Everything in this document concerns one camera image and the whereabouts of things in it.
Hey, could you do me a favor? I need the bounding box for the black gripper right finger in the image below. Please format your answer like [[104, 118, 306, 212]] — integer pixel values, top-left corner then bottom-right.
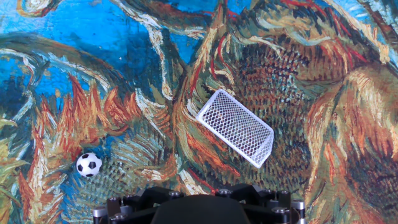
[[214, 183, 307, 224]]

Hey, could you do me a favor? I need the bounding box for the sunflower painting tablecloth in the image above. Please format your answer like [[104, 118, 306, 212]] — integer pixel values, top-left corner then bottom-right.
[[0, 0, 398, 224]]

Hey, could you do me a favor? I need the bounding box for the small black white soccer ball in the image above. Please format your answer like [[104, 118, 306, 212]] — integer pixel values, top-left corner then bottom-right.
[[76, 152, 103, 178]]

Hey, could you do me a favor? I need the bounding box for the white mesh toy goal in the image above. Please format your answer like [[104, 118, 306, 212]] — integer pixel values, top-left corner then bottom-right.
[[195, 88, 275, 169]]

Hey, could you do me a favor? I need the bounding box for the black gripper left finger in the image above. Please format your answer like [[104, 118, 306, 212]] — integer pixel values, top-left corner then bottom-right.
[[92, 186, 185, 224]]

